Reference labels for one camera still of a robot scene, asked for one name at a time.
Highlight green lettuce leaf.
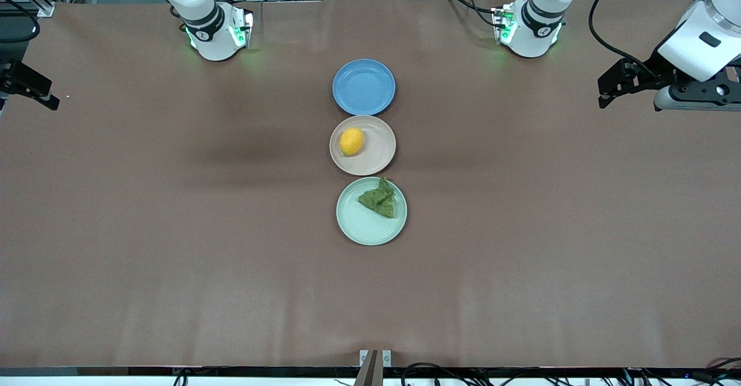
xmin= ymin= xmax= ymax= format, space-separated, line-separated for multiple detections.
xmin=357 ymin=177 xmax=397 ymax=219

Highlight yellow lemon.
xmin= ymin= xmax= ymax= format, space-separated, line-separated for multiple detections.
xmin=339 ymin=127 xmax=365 ymax=157

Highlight beige round plate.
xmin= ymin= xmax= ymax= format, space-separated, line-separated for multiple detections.
xmin=329 ymin=115 xmax=397 ymax=177

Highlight blue round plate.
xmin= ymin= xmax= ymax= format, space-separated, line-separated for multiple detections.
xmin=332 ymin=58 xmax=397 ymax=116

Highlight light green round plate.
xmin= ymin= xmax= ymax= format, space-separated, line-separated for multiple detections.
xmin=336 ymin=177 xmax=408 ymax=247

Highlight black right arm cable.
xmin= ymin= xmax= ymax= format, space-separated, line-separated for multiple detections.
xmin=0 ymin=0 xmax=42 ymax=45

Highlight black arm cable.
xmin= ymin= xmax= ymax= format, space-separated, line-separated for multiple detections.
xmin=0 ymin=0 xmax=42 ymax=45
xmin=588 ymin=0 xmax=662 ymax=78

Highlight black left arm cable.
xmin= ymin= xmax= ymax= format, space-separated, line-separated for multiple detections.
xmin=588 ymin=0 xmax=662 ymax=78

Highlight black cable bundle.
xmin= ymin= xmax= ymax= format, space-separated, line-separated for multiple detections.
xmin=401 ymin=362 xmax=579 ymax=386

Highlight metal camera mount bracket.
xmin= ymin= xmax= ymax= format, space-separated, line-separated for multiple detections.
xmin=354 ymin=349 xmax=392 ymax=386

